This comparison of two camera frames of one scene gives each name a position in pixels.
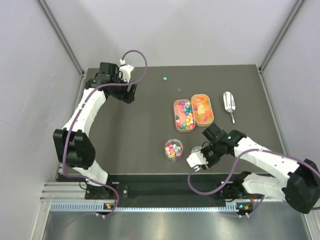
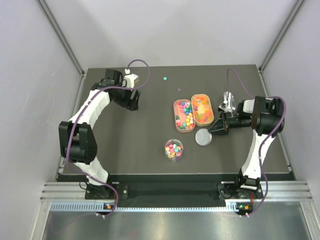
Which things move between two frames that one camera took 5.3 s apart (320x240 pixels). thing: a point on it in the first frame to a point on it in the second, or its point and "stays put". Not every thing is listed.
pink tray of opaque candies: x=184 y=115 stays put
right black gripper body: x=212 y=153 to x=242 y=121
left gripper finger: x=129 y=98 to x=133 y=105
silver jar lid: x=196 y=148 to x=203 y=137
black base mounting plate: x=163 y=191 stays put
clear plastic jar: x=174 y=149 stays put
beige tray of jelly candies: x=202 y=109 stays put
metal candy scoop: x=229 y=103 stays put
